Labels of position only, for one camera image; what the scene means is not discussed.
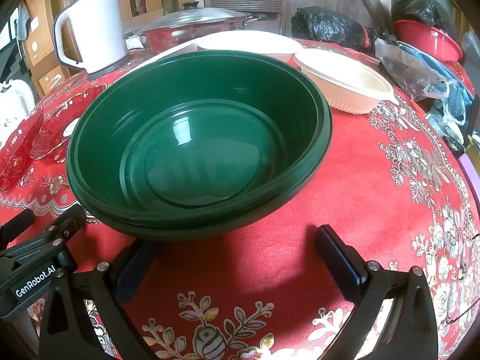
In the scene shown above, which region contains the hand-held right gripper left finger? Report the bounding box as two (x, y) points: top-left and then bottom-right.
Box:
(39, 239), (161, 360)

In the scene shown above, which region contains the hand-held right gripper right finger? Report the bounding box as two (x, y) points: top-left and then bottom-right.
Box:
(314, 224), (440, 360)

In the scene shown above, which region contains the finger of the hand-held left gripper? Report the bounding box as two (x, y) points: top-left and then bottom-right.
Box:
(22, 203), (88, 257)
(0, 209), (35, 250)

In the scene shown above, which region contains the red glass plate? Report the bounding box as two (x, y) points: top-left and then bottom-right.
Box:
(0, 114), (45, 193)
(30, 83), (109, 163)

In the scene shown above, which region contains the cream ribbed bowl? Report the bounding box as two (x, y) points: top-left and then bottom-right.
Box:
(293, 49), (399, 115)

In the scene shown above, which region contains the white plate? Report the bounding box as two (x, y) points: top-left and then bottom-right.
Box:
(144, 42), (199, 64)

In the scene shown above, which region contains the white bowl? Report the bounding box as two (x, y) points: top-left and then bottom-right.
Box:
(195, 31), (304, 64)

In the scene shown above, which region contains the red floral tablecloth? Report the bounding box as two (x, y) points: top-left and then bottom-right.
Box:
(0, 37), (480, 360)

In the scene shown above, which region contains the white ornate chair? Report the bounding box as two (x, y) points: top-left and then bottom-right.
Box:
(0, 79), (36, 147)

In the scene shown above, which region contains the purple plastic item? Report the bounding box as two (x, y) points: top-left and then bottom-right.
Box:
(459, 154), (480, 184)

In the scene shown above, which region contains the wooden drawer cabinet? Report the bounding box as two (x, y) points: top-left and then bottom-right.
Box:
(20, 0), (74, 96)

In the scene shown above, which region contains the clear plastic bag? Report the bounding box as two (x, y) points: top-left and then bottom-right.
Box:
(375, 37), (451, 101)

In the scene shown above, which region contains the grey hanging towel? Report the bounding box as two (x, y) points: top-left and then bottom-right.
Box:
(16, 2), (31, 42)

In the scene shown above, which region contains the blue plastic bag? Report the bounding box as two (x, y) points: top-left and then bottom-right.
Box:
(403, 43), (477, 128)

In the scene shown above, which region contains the white electric kettle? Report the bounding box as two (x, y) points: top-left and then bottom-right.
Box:
(52, 0), (132, 80)

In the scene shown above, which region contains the stainless steel pot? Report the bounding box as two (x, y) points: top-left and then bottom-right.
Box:
(124, 14), (267, 56)

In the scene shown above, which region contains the black plastic bag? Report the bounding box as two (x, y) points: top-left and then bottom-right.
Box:
(391, 0), (449, 31)
(292, 6), (379, 54)

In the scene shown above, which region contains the red plastic basin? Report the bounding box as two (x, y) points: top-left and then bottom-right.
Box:
(394, 19), (464, 64)

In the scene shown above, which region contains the glass pot lid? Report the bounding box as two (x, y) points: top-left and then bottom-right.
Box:
(139, 1), (253, 33)

